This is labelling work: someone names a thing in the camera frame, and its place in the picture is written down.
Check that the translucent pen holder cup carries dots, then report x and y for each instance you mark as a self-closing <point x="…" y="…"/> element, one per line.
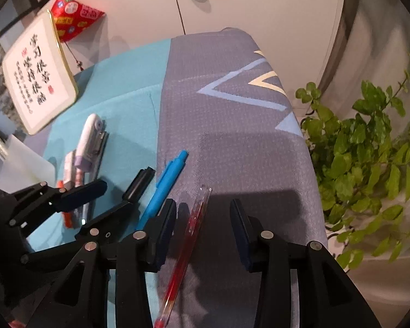
<point x="21" y="167"/>

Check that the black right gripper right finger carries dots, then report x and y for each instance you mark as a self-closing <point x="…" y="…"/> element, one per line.
<point x="262" y="251"/>

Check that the white calligraphy framed sign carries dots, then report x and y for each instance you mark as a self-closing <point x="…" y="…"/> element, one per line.
<point x="37" y="75"/>

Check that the pink patterned pen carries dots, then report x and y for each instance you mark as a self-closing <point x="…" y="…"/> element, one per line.
<point x="84" y="213"/>

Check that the white cabinet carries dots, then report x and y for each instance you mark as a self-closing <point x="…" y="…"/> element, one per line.
<point x="296" y="36"/>

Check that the red hanging charm pouch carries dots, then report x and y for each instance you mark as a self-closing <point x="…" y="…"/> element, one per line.
<point x="71" y="18"/>

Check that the small pink eraser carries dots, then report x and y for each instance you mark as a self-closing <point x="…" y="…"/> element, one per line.
<point x="69" y="170"/>

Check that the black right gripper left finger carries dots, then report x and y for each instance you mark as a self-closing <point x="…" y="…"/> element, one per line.
<point x="141" y="252"/>

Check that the blue retractable pen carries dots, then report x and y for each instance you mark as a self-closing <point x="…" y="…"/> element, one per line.
<point x="163" y="187"/>

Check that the teal grey table cloth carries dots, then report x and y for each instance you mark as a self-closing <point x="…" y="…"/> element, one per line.
<point x="216" y="96"/>

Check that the green potted plant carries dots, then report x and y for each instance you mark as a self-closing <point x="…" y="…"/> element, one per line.
<point x="362" y="170"/>

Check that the white purple correction tape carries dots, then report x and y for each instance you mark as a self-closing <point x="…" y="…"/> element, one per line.
<point x="89" y="143"/>

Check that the red gel pen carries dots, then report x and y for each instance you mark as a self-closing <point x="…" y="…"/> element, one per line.
<point x="189" y="239"/>

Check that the black marker pen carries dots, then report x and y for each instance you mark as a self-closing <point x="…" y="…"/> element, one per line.
<point x="138" y="185"/>

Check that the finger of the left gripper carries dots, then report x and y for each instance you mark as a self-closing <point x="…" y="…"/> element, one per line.
<point x="108" y="227"/>
<point x="33" y="205"/>

